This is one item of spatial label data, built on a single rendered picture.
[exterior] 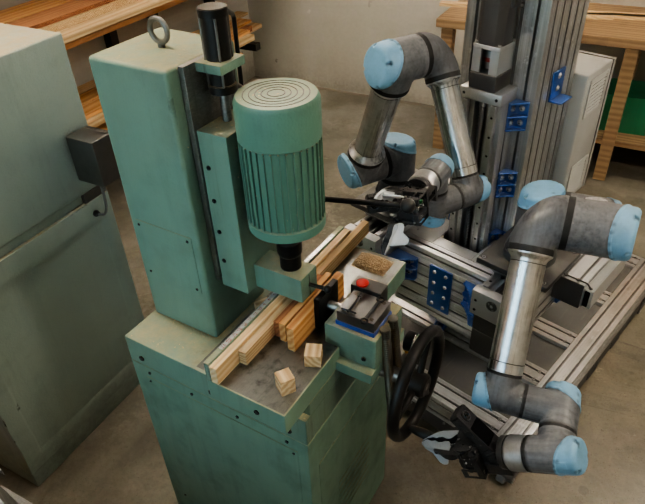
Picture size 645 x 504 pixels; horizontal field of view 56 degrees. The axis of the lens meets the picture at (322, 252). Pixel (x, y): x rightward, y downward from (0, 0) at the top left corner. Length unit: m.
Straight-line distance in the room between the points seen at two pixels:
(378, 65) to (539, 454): 0.99
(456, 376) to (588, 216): 1.13
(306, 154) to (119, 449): 1.60
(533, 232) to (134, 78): 0.88
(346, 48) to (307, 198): 3.76
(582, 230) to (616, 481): 1.30
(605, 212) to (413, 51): 0.63
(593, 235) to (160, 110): 0.91
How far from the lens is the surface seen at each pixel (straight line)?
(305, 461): 1.57
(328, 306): 1.47
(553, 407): 1.39
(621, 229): 1.36
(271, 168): 1.22
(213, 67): 1.27
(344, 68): 5.05
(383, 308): 1.40
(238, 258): 1.45
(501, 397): 1.39
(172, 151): 1.35
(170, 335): 1.69
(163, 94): 1.29
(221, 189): 1.36
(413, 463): 2.35
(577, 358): 2.49
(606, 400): 2.70
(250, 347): 1.41
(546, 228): 1.35
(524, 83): 1.87
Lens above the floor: 1.94
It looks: 37 degrees down
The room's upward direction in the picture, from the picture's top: 3 degrees counter-clockwise
